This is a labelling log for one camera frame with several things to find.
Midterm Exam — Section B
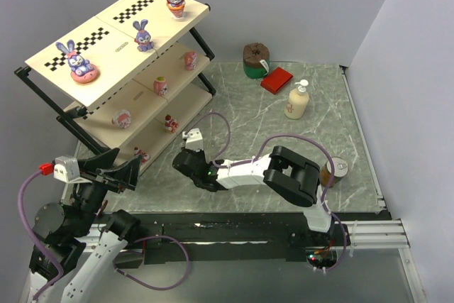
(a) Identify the strawberry cake toy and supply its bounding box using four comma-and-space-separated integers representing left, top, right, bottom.
165, 114, 179, 133

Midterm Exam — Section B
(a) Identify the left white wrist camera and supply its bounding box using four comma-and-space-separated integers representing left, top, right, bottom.
53, 156, 80, 183

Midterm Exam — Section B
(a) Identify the beige soap pump bottle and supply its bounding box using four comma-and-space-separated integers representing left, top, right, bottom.
284, 79, 310, 119

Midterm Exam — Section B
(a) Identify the pink roll cake toy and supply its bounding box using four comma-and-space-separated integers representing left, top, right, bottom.
153, 77, 168, 96

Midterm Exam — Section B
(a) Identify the tin can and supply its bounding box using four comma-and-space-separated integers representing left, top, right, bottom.
320, 157, 349, 187

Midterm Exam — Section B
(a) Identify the pink white small toy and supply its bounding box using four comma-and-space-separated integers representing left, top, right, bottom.
111, 109, 131, 129

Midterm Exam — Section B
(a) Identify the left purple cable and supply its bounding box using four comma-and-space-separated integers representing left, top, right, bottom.
16, 170, 65, 300

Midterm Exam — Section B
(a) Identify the purple sitting bunny toy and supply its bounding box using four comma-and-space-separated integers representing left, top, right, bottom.
133, 19, 153, 52

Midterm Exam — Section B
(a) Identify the red box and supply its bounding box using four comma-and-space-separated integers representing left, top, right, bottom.
260, 67, 293, 94

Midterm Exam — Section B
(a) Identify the red white fish toy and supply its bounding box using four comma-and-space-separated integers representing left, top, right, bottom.
133, 147, 150, 165

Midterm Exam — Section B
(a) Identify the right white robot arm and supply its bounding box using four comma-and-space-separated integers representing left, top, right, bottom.
172, 146, 333, 234

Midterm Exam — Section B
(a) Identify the brown green plush toy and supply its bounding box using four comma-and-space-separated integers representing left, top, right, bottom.
243, 43, 270, 79

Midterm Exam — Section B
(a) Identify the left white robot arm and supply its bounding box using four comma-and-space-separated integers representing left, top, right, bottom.
23, 148, 143, 302

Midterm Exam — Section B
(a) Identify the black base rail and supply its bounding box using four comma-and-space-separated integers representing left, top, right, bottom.
134, 213, 350, 265

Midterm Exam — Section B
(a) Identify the beige three-tier shelf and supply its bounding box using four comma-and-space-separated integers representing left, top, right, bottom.
16, 0, 216, 168

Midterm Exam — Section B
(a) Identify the pink piglet toy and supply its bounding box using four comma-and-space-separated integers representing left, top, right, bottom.
184, 50, 197, 70

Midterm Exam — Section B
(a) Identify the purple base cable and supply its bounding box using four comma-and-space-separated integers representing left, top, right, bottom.
112, 235, 191, 290

